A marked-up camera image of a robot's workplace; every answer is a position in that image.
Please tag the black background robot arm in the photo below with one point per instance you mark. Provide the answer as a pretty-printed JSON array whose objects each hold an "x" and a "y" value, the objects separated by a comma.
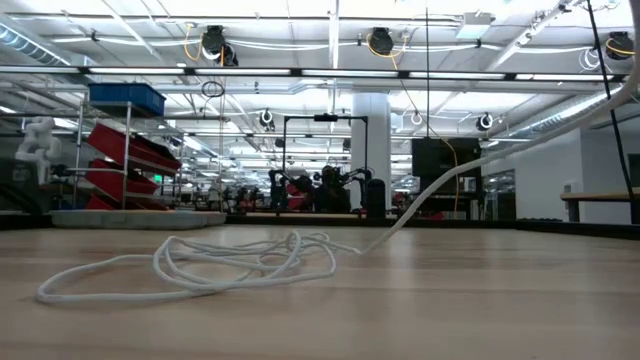
[
  {"x": 277, "y": 187},
  {"x": 357, "y": 177}
]

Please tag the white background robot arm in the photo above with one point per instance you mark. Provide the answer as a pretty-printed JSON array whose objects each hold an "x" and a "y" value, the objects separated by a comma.
[{"x": 40, "y": 140}]

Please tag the person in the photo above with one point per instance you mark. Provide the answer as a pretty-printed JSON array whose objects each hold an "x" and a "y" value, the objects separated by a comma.
[{"x": 332, "y": 195}]

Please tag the red background box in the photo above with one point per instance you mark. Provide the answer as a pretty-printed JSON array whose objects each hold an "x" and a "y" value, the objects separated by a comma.
[{"x": 295, "y": 197}]

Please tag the black cylindrical bin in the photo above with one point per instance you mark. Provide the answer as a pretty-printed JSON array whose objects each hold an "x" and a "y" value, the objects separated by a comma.
[{"x": 376, "y": 197}]

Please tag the white building pillar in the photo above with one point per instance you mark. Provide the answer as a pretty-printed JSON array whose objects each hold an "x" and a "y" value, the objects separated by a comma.
[{"x": 371, "y": 140}]

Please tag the black equipment cabinet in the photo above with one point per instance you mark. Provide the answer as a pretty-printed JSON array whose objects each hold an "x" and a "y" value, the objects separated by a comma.
[{"x": 440, "y": 152}]

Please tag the thin vertical pole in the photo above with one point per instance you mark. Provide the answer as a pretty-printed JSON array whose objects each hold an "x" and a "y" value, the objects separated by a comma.
[{"x": 426, "y": 75}]

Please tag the dark glass door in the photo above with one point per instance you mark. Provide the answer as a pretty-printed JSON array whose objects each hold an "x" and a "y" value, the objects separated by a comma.
[{"x": 500, "y": 195}]

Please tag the grey open tool case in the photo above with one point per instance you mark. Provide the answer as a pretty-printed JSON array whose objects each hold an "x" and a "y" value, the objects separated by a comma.
[{"x": 135, "y": 220}]

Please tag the metal shelf rack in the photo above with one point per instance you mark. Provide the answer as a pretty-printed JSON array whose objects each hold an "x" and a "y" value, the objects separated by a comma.
[{"x": 126, "y": 150}]

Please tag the red shelf bin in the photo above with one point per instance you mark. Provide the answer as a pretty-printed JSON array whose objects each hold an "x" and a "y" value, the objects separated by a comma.
[
  {"x": 100, "y": 203},
  {"x": 112, "y": 142},
  {"x": 115, "y": 180}
]

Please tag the blue plastic bin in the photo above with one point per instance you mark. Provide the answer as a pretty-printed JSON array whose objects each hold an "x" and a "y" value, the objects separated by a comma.
[{"x": 125, "y": 97}]

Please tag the white ceiling box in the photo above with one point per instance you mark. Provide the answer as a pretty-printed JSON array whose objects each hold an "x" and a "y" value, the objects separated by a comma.
[{"x": 475, "y": 25}]

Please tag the wooden desk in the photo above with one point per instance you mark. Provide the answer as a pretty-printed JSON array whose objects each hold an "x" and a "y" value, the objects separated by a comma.
[{"x": 600, "y": 196}]

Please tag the black rig strut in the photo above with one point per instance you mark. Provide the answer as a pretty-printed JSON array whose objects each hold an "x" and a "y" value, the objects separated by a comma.
[{"x": 618, "y": 140}]

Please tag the black gantry frame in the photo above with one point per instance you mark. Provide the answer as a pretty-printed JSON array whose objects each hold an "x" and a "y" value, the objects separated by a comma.
[{"x": 325, "y": 117}]

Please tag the long ceiling light rail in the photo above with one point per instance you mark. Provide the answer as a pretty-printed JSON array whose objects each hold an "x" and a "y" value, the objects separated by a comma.
[{"x": 140, "y": 70}]

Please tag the silver air duct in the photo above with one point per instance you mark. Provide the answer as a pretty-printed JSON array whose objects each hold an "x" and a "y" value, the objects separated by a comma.
[
  {"x": 30, "y": 47},
  {"x": 575, "y": 105}
]

